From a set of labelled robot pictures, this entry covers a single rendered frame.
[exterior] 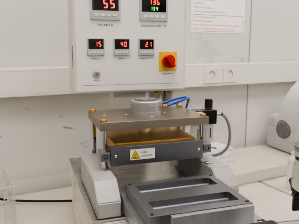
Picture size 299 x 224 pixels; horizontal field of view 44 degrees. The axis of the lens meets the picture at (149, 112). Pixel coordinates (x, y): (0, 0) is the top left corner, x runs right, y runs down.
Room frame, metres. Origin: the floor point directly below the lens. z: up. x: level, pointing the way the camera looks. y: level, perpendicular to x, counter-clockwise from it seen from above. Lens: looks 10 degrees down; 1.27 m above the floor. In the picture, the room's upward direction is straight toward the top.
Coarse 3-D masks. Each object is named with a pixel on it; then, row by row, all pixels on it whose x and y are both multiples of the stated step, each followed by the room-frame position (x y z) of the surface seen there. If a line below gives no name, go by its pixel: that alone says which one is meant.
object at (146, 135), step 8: (144, 128) 0.92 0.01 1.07; (152, 128) 0.93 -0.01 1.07; (160, 128) 0.99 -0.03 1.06; (168, 128) 0.99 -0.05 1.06; (176, 128) 0.99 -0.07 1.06; (112, 136) 0.89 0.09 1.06; (120, 136) 0.89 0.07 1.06; (128, 136) 0.89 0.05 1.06; (136, 136) 0.89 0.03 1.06; (144, 136) 0.89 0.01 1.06; (152, 136) 0.89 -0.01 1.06; (160, 136) 0.89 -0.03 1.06; (168, 136) 0.89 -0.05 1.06; (176, 136) 0.89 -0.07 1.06; (184, 136) 0.89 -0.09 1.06; (192, 136) 0.89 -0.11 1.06; (112, 144) 0.85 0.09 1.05; (120, 144) 0.83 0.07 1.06
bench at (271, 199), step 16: (48, 192) 1.30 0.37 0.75; (64, 192) 1.30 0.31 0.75; (240, 192) 1.30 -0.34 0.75; (256, 192) 1.30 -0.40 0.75; (272, 192) 1.30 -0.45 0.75; (288, 192) 1.30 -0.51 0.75; (0, 208) 1.16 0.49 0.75; (16, 208) 1.16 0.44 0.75; (32, 208) 1.16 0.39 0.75; (48, 208) 1.16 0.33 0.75; (64, 208) 1.16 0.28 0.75; (256, 208) 1.16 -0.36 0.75; (272, 208) 1.16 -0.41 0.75; (288, 208) 1.16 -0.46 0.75
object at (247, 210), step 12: (120, 192) 0.75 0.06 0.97; (252, 204) 0.60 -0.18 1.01; (132, 216) 0.65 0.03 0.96; (180, 216) 0.55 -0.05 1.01; (192, 216) 0.56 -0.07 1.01; (204, 216) 0.57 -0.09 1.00; (216, 216) 0.57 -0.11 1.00; (228, 216) 0.58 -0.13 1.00; (240, 216) 0.59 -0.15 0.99; (252, 216) 0.59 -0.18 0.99
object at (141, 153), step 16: (128, 144) 0.83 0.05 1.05; (144, 144) 0.83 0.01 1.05; (160, 144) 0.84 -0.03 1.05; (176, 144) 0.85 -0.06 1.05; (192, 144) 0.87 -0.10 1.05; (208, 144) 0.88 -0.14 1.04; (112, 160) 0.81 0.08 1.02; (128, 160) 0.82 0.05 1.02; (144, 160) 0.83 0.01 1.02; (160, 160) 0.84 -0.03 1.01
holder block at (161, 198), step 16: (192, 176) 0.78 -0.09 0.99; (208, 176) 0.78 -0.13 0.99; (128, 192) 0.72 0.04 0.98; (144, 192) 0.73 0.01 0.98; (160, 192) 0.69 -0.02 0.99; (176, 192) 0.69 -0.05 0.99; (192, 192) 0.69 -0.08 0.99; (208, 192) 0.69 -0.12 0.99; (224, 192) 0.69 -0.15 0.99; (144, 208) 0.62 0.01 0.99; (160, 208) 0.65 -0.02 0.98; (176, 208) 0.62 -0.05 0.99; (192, 208) 0.62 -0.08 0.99; (208, 208) 0.62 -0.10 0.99
